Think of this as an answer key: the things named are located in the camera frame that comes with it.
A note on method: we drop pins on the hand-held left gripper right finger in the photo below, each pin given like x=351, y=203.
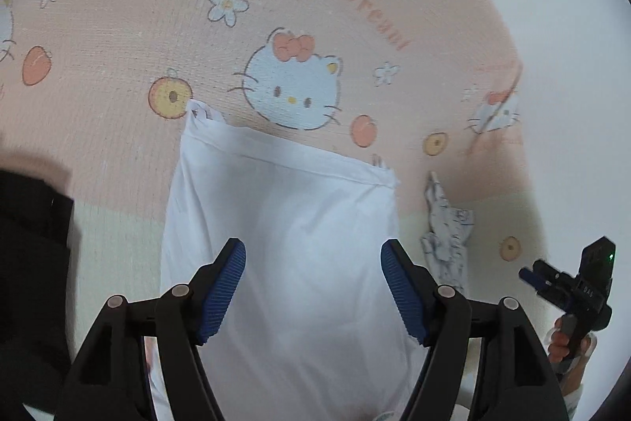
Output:
x=402, y=293

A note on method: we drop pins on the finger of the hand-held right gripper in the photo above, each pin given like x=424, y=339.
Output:
x=535, y=279
x=547, y=267

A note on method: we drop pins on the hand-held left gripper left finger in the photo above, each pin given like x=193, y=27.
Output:
x=222, y=293

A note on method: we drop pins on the white shirt with navy trim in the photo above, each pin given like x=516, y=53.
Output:
x=296, y=214

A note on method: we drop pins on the person's right forearm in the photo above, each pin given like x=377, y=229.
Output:
x=572, y=379

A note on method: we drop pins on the person's right hand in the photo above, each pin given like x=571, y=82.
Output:
x=559, y=344

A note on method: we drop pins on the small white printed cloth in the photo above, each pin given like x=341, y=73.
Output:
x=446, y=228

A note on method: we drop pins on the black folded garment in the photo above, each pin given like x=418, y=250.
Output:
x=29, y=278

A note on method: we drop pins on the pink and cream cartoon blanket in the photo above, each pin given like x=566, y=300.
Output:
x=148, y=31

